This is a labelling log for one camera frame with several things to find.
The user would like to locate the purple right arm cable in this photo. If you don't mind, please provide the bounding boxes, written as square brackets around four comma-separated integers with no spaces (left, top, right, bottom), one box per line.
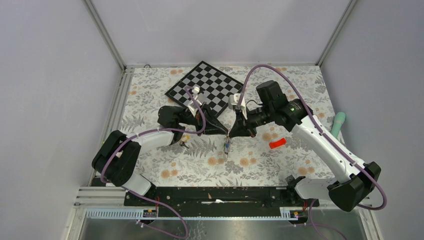
[237,64,388,240]

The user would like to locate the grey metal key holder plate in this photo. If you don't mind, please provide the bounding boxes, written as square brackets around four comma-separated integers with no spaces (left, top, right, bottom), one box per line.
[223,135,231,161]

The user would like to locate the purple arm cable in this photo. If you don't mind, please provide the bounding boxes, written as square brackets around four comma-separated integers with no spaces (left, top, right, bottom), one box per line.
[99,85,207,240]
[237,64,388,240]

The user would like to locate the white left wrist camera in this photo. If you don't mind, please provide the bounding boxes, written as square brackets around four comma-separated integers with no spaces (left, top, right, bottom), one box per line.
[186,84,206,117]

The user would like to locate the mint green handle tool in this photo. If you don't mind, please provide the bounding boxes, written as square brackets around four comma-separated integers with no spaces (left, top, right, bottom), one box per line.
[330,112,346,138]

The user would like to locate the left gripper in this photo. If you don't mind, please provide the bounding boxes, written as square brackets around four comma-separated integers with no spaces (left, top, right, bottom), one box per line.
[178,101,228,136]

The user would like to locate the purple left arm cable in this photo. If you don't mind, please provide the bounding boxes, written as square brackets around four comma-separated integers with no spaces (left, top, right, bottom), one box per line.
[99,85,207,240]

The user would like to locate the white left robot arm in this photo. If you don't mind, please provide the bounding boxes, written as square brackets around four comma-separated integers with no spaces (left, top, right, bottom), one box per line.
[91,104,228,206]

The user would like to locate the black and silver chessboard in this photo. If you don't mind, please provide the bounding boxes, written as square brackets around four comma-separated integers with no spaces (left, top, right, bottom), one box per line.
[165,61,243,117]

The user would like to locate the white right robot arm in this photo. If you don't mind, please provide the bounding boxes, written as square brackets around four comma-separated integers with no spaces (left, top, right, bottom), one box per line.
[228,80,381,212]

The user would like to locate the aluminium frame rails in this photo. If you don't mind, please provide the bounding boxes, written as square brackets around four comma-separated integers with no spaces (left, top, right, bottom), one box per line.
[82,0,388,240]

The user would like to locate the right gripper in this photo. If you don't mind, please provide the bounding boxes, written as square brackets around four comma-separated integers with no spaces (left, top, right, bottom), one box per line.
[229,103,274,138]

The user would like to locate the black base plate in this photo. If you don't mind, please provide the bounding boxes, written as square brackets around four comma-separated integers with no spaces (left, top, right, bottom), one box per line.
[123,186,320,218]

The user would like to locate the red key tag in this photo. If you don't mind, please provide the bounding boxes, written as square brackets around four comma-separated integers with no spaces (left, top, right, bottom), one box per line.
[268,138,287,149]

